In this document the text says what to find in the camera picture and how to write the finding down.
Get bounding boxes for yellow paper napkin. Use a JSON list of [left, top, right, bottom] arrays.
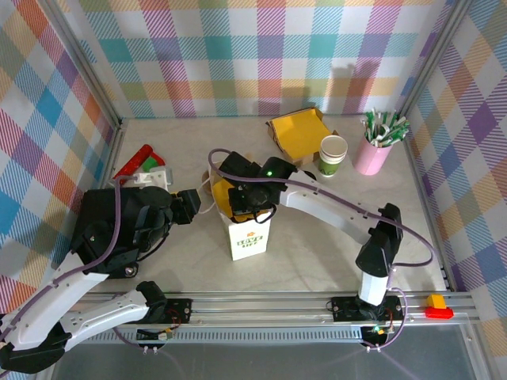
[[212, 177, 254, 222]]

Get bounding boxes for white paper takeout bag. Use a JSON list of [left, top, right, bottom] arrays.
[[196, 173, 275, 262]]

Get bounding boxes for black carrying case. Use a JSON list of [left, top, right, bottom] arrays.
[[69, 188, 150, 280]]

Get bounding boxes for red glitter tube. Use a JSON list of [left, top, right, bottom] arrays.
[[113, 145, 154, 183]]

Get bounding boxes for stack of yellow napkins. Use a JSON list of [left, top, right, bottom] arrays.
[[269, 110, 332, 159]]

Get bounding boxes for pink straw holder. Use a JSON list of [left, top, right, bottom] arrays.
[[352, 134, 393, 177]]

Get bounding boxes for small controller board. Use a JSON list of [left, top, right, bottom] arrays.
[[360, 324, 394, 338], [136, 326, 176, 342]]

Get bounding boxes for green white paper straws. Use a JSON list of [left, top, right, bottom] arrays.
[[359, 109, 411, 148]]

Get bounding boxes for red yellow emergency button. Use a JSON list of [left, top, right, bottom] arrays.
[[425, 294, 456, 320]]

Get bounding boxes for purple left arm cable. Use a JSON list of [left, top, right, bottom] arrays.
[[0, 176, 138, 349]]

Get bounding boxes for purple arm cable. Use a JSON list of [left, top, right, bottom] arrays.
[[208, 148, 435, 349], [0, 176, 138, 349]]

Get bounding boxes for aluminium side rail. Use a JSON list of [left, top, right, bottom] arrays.
[[98, 118, 124, 189], [402, 134, 455, 294]]

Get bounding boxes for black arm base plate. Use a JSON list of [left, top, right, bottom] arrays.
[[330, 295, 405, 322], [162, 298, 194, 325]]

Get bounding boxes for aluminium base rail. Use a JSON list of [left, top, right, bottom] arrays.
[[71, 291, 482, 329]]

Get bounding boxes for grey slotted cable duct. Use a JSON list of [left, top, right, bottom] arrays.
[[63, 330, 365, 344]]

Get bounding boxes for aluminium frame post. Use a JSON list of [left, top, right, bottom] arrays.
[[37, 0, 123, 130], [395, 0, 475, 118]]

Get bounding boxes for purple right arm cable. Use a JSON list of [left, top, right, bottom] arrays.
[[208, 148, 435, 349]]

